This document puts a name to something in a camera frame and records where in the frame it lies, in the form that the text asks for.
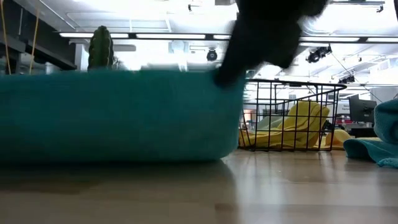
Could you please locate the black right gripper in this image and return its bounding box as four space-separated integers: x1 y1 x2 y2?
213 0 328 88

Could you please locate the black ceiling spotlight cluster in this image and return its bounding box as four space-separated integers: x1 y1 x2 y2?
338 75 356 85
306 45 333 64

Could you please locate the light green microfiber towel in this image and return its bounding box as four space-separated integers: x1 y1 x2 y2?
256 115 284 131

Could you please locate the black wire basket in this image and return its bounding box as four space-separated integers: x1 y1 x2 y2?
238 79 348 152

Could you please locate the linear ceiling light fixture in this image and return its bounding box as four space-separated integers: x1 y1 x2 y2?
58 32 398 44

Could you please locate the turquoise microfiber towel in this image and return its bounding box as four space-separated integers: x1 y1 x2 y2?
343 98 398 169
0 68 246 164

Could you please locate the yellow microfiber towel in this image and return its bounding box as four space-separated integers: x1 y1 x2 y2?
313 129 354 151
239 101 330 149

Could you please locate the green cactus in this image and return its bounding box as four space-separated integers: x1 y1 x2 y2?
88 25 114 72

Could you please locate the dark shelving structure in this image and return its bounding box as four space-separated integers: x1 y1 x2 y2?
0 0 77 75

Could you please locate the black computer monitor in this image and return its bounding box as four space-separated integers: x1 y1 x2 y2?
348 95 377 124

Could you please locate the yellow cable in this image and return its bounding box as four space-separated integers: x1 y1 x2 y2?
29 8 40 75
0 0 11 75

